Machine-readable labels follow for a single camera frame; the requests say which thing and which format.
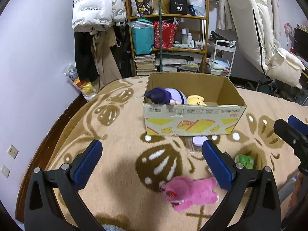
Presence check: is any purple item in clear bag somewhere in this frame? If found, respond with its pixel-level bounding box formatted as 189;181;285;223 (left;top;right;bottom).
185;136;208;153

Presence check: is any pink plush bear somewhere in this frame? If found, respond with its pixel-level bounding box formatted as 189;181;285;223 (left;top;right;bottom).
160;176;219;212

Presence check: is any white wall socket lower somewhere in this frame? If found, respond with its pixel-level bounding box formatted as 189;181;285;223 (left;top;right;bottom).
0;165;10;178

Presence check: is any cardboard box with yellow print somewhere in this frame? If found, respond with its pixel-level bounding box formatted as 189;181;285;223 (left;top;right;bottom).
143;72;246;137

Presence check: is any pink fan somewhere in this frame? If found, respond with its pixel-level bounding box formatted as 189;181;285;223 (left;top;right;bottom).
284;23;295;46

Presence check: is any white puffer jacket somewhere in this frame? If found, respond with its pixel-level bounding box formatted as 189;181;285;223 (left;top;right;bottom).
72;0;126;34

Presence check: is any yellow plush toy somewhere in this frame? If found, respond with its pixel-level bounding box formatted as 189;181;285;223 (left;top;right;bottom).
187;95;207;106

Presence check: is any beige hanging coat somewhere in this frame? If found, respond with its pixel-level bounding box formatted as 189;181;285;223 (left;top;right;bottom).
91;28;122;92

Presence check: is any white rolling cart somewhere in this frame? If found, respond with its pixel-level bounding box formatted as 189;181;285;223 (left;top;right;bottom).
207;40;236;78

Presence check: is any blonde wig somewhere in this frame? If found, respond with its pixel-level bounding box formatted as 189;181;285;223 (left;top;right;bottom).
150;0;170;14

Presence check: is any teal shopping bag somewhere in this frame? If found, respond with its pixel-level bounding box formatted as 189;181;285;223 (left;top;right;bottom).
128;18;155;55

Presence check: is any cream folded mattress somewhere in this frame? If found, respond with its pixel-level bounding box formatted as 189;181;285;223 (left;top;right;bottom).
227;0;305;89

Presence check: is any white bottle on shelf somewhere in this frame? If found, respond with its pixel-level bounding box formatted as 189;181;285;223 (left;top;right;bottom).
182;28;187;44

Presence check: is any wooden shelf unit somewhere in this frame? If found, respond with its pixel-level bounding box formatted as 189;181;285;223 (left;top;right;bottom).
124;0;210;76

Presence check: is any green tissue pack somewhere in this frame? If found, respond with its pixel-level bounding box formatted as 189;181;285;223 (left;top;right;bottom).
234;154;254;169

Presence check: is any bag of plush toys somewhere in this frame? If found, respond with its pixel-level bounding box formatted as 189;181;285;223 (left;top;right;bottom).
63;62;97;102

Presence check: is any red gift bag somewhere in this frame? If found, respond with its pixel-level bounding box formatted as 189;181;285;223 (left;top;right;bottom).
153;21;178;49

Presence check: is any black box with 40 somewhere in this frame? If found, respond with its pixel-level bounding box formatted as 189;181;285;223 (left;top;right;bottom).
170;0;187;15

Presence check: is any stack of books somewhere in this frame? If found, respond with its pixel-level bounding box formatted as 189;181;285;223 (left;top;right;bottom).
134;54;157;76

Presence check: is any purple haired plush doll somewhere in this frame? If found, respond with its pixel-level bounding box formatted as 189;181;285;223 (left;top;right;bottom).
144;87;187;105

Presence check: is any white wall socket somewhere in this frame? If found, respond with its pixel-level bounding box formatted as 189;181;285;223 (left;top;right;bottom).
0;165;10;178
7;144;19;159

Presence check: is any green pole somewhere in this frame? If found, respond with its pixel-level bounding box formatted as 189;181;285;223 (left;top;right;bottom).
158;0;163;72

